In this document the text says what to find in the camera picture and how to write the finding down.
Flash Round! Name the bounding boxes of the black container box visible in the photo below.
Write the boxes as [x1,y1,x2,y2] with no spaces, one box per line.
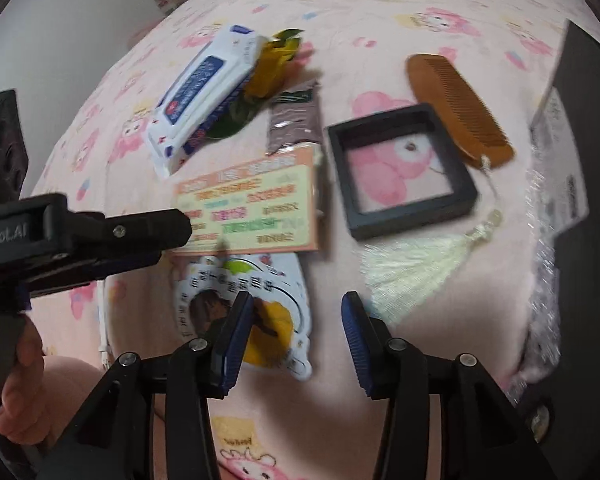
[517,19,600,461]

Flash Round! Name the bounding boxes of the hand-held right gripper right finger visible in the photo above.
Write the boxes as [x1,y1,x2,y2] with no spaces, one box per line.
[341,290,561,480]

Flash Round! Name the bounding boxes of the orange card packet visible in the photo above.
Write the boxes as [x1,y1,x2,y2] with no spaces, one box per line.
[172,145,327,256]

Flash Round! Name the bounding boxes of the yellow snack packet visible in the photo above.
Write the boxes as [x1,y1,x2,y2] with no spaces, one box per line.
[243,37,301,99]

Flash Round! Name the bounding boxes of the brown snack packet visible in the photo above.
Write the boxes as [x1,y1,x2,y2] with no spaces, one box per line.
[266,82,324,156]

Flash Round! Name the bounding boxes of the white printed snack packet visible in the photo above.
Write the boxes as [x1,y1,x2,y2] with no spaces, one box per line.
[172,252,314,384]

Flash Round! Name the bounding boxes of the pink printed blanket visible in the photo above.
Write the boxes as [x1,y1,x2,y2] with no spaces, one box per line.
[17,0,600,480]

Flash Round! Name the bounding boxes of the white blue wet wipes pack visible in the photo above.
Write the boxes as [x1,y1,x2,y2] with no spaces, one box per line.
[146,24,268,179]

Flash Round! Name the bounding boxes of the wooden comb with tassel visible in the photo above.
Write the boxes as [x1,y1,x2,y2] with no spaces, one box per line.
[360,54,515,332]

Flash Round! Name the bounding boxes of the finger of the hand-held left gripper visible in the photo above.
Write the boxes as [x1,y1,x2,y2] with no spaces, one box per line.
[15,250,164,312]
[67,207,194,263]

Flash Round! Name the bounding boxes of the person's left hand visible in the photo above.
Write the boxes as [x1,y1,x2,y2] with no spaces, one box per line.
[0,317,47,446]

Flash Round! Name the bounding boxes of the black square frame box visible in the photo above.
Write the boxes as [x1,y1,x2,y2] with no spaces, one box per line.
[327,103,480,241]

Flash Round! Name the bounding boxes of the green snack packet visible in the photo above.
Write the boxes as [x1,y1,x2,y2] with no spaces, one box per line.
[207,27,306,139]

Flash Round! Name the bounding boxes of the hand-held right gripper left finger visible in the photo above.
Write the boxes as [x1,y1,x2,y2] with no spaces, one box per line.
[35,290,256,480]

